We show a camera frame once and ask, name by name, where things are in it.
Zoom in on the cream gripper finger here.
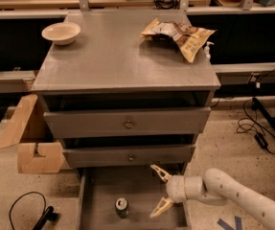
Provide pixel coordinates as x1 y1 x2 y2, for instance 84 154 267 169
150 164 172 182
149 197 173 219

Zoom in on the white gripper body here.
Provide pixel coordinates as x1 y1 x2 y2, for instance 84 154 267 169
166 175 187 203

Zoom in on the green soda can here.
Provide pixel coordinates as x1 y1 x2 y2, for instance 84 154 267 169
115 197 129 219

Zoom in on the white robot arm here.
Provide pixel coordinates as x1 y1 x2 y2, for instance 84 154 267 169
149 165 275 230

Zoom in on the grey bottom drawer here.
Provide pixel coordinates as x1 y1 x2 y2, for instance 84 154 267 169
77 166 191 230

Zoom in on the grey drawer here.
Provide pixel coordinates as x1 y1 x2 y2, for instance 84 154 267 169
77 166 191 230
63 145 195 168
44 107 210 139

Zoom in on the grey middle drawer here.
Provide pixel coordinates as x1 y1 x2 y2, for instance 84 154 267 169
63 145 195 168

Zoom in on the grey drawer cabinet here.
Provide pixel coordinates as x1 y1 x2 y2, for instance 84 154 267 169
31 10 221 230

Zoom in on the grey top drawer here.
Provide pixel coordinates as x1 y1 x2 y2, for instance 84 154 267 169
44 107 210 139

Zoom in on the notched wooden block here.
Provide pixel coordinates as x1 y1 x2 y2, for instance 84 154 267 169
17 142 65 173

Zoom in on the white pump bottle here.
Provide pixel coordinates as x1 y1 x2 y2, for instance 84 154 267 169
204 41 214 61

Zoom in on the crumpled chip bag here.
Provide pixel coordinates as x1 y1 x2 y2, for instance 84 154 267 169
140 18 215 63

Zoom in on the light wooden board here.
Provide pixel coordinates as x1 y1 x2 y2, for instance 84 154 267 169
0 94 37 149

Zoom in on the white ceramic bowl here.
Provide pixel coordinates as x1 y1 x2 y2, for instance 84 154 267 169
41 22 80 46

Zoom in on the black floor cable left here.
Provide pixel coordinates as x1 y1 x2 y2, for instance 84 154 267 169
8 191 59 230

